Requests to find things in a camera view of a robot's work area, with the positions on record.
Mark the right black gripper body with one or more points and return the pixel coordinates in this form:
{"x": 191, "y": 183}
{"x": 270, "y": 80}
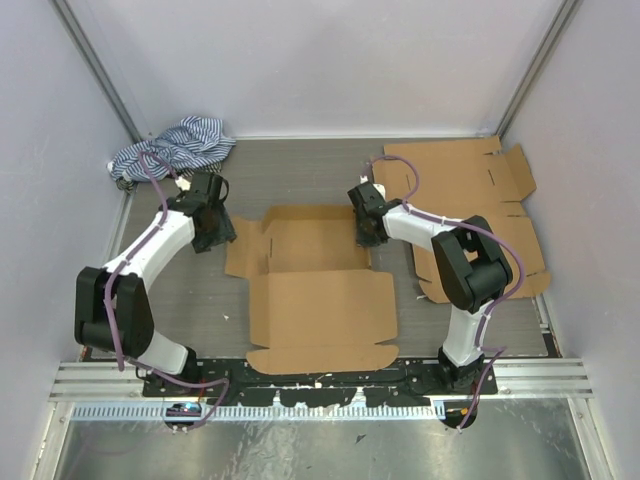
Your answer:
{"x": 362, "y": 236}

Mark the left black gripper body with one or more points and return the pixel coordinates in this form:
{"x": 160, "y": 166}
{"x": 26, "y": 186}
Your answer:
{"x": 222, "y": 231}

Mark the brown cardboard box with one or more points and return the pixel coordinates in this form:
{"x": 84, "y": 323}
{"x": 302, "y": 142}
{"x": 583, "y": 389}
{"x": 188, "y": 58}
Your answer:
{"x": 315, "y": 303}

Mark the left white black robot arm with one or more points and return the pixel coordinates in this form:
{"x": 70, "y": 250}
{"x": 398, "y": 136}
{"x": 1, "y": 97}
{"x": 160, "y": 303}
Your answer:
{"x": 112, "y": 308}

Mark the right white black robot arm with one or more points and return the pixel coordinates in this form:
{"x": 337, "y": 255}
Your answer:
{"x": 470, "y": 262}

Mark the blue striped crumpled cloth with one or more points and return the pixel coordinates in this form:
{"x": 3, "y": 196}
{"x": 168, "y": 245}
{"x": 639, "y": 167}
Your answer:
{"x": 193, "y": 144}

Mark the stacked brown cardboard blanks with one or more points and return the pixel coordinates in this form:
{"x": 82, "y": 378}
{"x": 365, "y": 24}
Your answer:
{"x": 467, "y": 177}

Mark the aluminium frame rail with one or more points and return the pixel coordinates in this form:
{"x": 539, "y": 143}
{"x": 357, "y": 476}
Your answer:
{"x": 100, "y": 381}

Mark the slotted grey cable duct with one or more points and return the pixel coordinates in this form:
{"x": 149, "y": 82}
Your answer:
{"x": 192, "y": 411}

